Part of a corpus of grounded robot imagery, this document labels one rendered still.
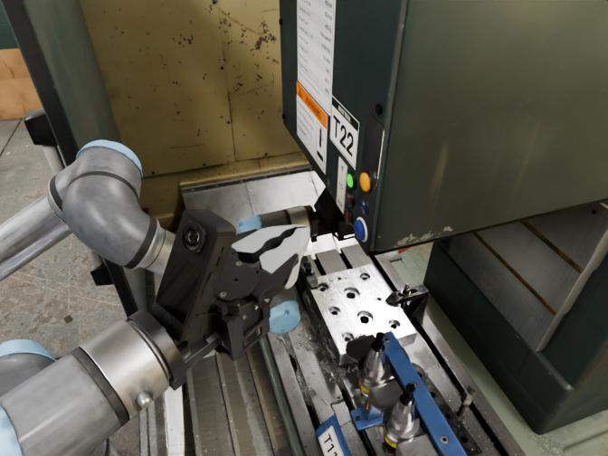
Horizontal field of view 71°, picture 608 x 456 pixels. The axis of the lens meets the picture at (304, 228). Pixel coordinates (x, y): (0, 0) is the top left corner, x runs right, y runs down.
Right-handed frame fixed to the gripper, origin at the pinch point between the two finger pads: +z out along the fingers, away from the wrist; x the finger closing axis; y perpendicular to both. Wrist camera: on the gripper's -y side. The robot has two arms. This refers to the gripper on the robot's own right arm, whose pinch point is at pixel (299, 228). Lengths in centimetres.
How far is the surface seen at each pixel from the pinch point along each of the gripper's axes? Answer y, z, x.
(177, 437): 99, -7, -43
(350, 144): -2.6, 15.9, -5.0
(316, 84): -5.8, 23.1, -17.5
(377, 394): 44.2, 13.6, 7.5
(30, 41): -7, 1, -69
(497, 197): 4.4, 28.3, 12.5
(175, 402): 100, -1, -52
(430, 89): -13.1, 15.5, 5.2
